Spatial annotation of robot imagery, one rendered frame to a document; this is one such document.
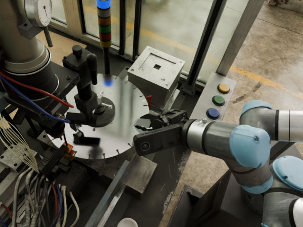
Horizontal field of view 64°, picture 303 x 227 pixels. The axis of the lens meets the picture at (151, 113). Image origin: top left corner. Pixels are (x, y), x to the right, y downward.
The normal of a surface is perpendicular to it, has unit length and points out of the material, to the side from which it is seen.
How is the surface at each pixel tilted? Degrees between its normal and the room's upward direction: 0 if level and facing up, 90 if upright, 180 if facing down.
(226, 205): 0
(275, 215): 69
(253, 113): 34
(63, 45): 0
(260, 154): 52
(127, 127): 0
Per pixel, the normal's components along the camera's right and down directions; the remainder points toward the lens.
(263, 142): 0.66, 0.11
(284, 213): -0.87, -0.44
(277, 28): 0.11, -0.56
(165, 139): 0.26, 0.23
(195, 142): -0.74, 0.24
